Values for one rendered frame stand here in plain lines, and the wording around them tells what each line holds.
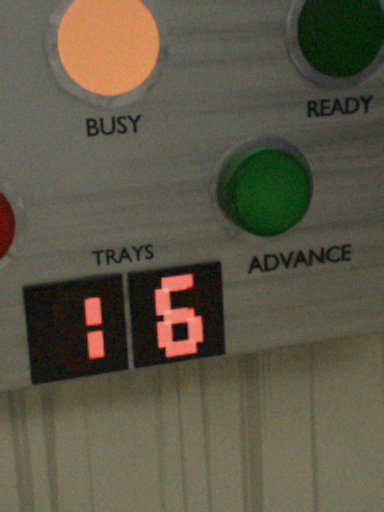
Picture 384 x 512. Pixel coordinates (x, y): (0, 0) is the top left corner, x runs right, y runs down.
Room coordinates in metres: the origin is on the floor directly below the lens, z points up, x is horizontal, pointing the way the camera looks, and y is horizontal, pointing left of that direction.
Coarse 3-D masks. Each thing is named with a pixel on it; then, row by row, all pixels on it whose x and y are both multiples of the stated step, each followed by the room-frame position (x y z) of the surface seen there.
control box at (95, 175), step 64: (0, 0) 0.29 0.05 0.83; (64, 0) 0.29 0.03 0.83; (192, 0) 0.31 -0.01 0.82; (256, 0) 0.31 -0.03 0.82; (0, 64) 0.29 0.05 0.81; (192, 64) 0.31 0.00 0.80; (256, 64) 0.31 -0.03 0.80; (0, 128) 0.29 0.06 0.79; (64, 128) 0.30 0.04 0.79; (128, 128) 0.30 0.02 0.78; (192, 128) 0.31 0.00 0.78; (256, 128) 0.31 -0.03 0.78; (320, 128) 0.32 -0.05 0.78; (64, 192) 0.30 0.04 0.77; (128, 192) 0.30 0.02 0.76; (192, 192) 0.31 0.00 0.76; (320, 192) 0.32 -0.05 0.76; (64, 256) 0.29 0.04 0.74; (128, 256) 0.30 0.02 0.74; (192, 256) 0.31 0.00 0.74; (256, 256) 0.31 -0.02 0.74; (320, 256) 0.32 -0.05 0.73; (0, 320) 0.29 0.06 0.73; (128, 320) 0.30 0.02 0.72; (256, 320) 0.31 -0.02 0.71; (320, 320) 0.32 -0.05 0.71; (0, 384) 0.29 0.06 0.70
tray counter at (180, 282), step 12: (180, 276) 0.30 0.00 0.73; (192, 276) 0.30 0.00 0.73; (168, 288) 0.30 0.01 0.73; (180, 288) 0.30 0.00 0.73; (192, 288) 0.30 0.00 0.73; (156, 300) 0.30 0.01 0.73; (168, 300) 0.30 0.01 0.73; (192, 300) 0.30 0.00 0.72; (156, 312) 0.30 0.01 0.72; (168, 312) 0.30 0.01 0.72; (180, 312) 0.30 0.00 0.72; (192, 312) 0.30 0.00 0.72; (168, 324) 0.30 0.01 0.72; (192, 324) 0.30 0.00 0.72; (168, 336) 0.30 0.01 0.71; (192, 336) 0.30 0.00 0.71; (168, 348) 0.30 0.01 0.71; (180, 348) 0.30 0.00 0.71; (192, 348) 0.30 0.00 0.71
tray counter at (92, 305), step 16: (64, 304) 0.29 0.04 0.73; (96, 304) 0.29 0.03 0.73; (64, 320) 0.29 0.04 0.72; (96, 320) 0.29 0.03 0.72; (64, 336) 0.29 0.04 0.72; (80, 336) 0.29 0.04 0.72; (96, 336) 0.29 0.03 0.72; (64, 352) 0.29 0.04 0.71; (96, 352) 0.29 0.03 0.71; (80, 368) 0.29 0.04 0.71
